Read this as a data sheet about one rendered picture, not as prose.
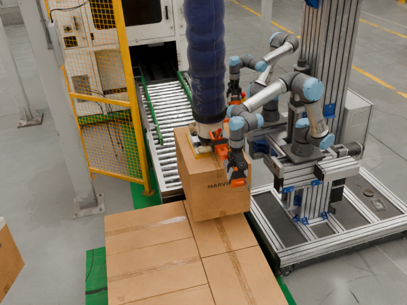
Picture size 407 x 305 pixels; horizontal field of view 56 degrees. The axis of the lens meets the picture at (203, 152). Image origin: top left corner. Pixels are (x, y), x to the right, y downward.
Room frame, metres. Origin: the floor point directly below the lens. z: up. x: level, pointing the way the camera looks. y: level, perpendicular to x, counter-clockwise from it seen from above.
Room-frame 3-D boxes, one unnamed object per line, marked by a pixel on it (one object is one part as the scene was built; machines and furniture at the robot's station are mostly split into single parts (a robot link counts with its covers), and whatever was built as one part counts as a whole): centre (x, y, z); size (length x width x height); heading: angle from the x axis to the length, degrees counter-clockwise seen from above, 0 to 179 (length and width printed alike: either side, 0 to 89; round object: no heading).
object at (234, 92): (2.56, -0.26, 1.34); 0.09 x 0.08 x 0.12; 11
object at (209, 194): (2.23, -0.04, 0.87); 0.60 x 0.40 x 0.40; 11
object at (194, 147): (2.23, 0.04, 1.10); 0.34 x 0.10 x 0.05; 11
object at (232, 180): (1.66, -0.17, 1.20); 0.08 x 0.07 x 0.05; 11
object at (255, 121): (1.75, -0.25, 1.50); 0.11 x 0.11 x 0.08; 31
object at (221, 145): (2.01, -0.10, 1.20); 0.10 x 0.08 x 0.06; 101
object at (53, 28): (2.94, 1.05, 1.62); 0.20 x 0.05 x 0.30; 12
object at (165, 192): (2.40, 0.01, 0.58); 0.70 x 0.03 x 0.06; 102
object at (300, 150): (2.13, -0.66, 1.09); 0.15 x 0.15 x 0.10
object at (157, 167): (3.48, 0.57, 0.50); 2.31 x 0.05 x 0.19; 12
